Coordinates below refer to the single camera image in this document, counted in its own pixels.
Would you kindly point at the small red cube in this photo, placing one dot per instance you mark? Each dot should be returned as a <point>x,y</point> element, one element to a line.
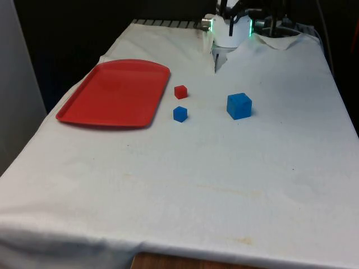
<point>181,92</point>

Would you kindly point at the small blue cube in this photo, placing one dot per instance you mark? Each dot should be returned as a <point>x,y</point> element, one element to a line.
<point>180,114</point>

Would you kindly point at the red tray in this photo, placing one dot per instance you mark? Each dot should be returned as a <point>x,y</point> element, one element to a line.
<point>115,93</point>

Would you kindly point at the large blue cube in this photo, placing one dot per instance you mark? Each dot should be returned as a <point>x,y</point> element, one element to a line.
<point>238,106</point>

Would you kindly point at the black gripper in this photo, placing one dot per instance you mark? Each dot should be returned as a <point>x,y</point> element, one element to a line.
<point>228,5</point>

